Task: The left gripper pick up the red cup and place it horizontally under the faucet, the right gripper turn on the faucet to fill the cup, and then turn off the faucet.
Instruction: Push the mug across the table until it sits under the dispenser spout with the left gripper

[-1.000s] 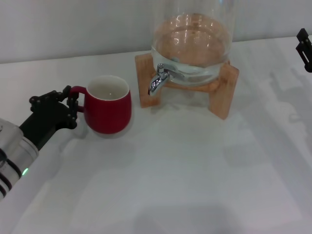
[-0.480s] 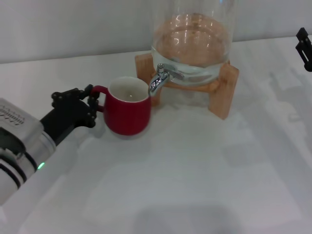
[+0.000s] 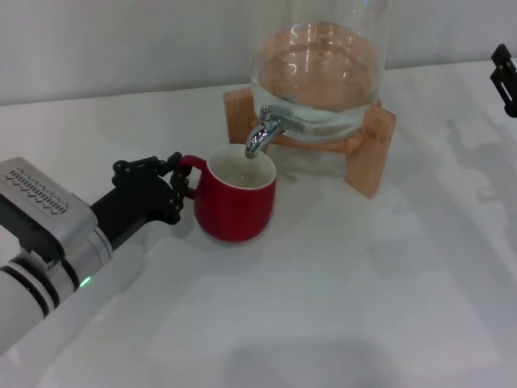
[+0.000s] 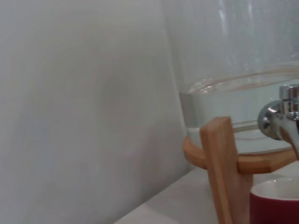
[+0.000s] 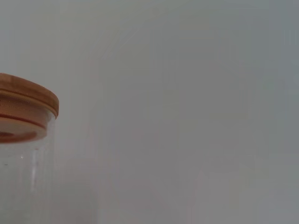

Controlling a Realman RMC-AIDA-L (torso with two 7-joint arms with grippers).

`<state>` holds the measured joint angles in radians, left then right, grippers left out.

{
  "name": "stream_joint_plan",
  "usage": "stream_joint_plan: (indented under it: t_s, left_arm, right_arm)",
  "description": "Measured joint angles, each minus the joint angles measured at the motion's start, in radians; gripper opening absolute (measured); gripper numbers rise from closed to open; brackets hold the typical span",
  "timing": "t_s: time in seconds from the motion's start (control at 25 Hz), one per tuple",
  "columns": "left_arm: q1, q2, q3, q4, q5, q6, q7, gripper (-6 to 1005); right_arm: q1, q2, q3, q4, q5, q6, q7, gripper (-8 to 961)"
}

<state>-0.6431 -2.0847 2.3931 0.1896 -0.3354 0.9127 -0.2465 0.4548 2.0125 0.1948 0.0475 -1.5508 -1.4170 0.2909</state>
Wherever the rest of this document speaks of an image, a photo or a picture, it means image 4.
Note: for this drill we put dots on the chrome faucet tap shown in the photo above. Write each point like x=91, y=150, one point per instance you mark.
x=282, y=121

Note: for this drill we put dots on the clear glass drink dispenser jar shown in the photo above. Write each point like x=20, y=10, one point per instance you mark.
x=222, y=70

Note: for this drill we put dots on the red ceramic cup white inside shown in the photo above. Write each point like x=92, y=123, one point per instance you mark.
x=271, y=207

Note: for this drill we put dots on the wooden dispenser stand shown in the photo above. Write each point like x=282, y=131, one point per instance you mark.
x=222, y=168

